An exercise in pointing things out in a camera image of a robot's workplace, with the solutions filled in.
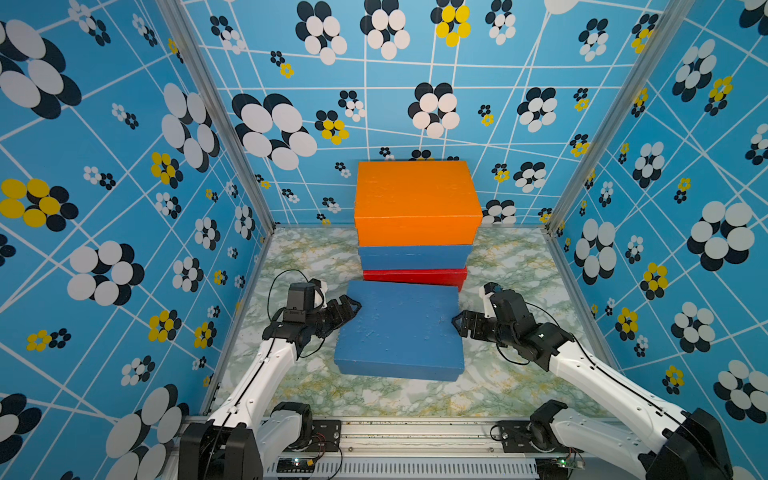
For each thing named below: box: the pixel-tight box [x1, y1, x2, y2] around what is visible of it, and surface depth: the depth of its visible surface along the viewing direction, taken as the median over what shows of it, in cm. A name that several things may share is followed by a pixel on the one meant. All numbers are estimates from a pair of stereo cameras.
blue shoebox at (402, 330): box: [334, 280, 465, 381], surface depth 81 cm
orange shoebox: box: [354, 161, 483, 246], surface depth 84 cm
